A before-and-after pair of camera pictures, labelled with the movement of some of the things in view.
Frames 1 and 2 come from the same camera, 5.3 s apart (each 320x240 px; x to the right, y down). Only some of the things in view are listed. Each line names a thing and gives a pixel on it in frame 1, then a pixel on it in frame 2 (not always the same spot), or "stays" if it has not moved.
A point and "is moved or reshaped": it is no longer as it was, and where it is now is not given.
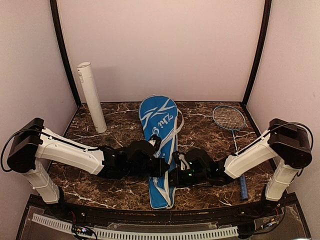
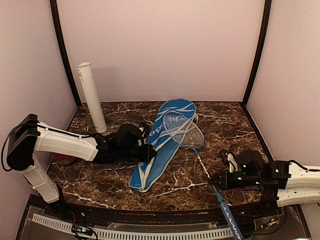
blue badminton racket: (230, 118) to (190, 134)
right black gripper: (177, 178) to (225, 181)
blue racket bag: (160, 115) is moved or reshaped
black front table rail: (210, 216) stays
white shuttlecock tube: (85, 71) stays
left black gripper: (160, 172) to (147, 156)
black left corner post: (54, 7) stays
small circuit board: (82, 230) stays
